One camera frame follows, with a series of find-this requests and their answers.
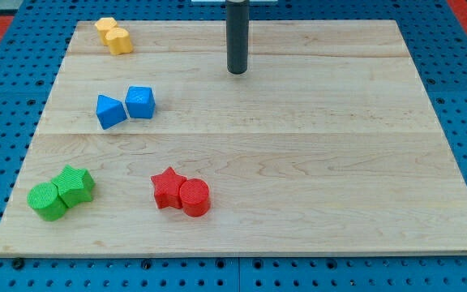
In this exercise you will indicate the blue cube block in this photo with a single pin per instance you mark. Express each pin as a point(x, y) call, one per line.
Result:
point(140, 102)

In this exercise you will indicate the green cylinder block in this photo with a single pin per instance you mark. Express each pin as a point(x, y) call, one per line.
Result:
point(45, 201)

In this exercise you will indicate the yellow heart block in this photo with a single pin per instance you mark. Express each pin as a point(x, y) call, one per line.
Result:
point(118, 41)

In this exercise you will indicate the red star block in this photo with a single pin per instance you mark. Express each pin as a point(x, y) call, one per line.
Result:
point(166, 188)

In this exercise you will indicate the blue triangle block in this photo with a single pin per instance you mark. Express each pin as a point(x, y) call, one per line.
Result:
point(109, 111)

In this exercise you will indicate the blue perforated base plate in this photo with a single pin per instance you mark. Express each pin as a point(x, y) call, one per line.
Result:
point(31, 53)

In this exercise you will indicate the light wooden board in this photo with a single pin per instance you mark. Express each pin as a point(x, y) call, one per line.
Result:
point(327, 146)

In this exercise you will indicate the red cylinder block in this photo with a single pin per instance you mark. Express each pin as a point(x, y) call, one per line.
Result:
point(195, 197)

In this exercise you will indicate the yellow hexagon block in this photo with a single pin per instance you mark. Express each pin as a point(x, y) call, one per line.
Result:
point(103, 25)

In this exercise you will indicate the green star block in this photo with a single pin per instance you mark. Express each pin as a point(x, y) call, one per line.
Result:
point(74, 186)

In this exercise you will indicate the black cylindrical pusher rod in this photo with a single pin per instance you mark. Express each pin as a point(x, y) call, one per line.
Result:
point(237, 35)

